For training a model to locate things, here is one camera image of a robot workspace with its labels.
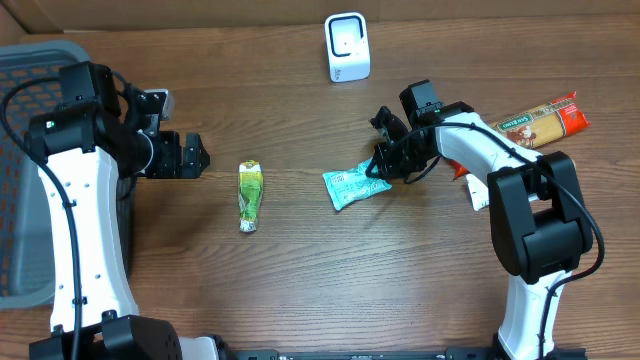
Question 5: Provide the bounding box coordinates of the green snack packet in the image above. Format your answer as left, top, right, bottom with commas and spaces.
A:
238, 160, 264, 233

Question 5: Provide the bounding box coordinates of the light blue snack packet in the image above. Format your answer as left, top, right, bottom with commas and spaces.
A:
322, 158, 392, 212

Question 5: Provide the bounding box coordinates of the white tube with tan cap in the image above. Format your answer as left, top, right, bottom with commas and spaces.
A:
465, 174, 489, 211

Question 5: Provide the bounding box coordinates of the orange spaghetti pasta packet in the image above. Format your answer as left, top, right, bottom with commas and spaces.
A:
451, 91, 591, 181

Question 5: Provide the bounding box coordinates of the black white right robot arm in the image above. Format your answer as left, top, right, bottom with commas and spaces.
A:
366, 80, 601, 359

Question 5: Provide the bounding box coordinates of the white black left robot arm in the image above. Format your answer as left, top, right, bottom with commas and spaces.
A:
26, 61, 223, 359

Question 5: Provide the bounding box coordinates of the white barcode scanner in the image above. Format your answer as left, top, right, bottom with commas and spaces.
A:
324, 12, 371, 83

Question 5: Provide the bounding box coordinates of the dark grey plastic basket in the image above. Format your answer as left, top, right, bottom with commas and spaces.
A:
1, 40, 89, 310

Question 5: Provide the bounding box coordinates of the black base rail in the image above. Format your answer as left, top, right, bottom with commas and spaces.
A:
221, 347, 507, 360

